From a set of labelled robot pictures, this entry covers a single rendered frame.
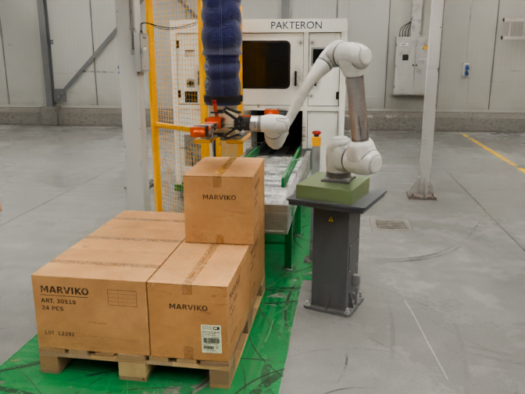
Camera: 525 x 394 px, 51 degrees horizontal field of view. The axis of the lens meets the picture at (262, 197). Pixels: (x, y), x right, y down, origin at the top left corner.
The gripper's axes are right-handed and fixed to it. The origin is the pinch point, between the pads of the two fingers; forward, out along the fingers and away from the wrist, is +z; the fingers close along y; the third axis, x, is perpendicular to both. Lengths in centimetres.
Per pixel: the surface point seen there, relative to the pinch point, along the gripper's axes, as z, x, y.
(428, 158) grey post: -175, 339, 78
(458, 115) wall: -334, 942, 90
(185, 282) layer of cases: 3, -62, 69
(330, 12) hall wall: -55, 951, -125
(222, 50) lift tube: -2.1, 15.4, -39.1
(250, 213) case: -20, -4, 50
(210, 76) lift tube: 5.3, 17.1, -24.8
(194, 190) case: 11.0, -4.9, 37.4
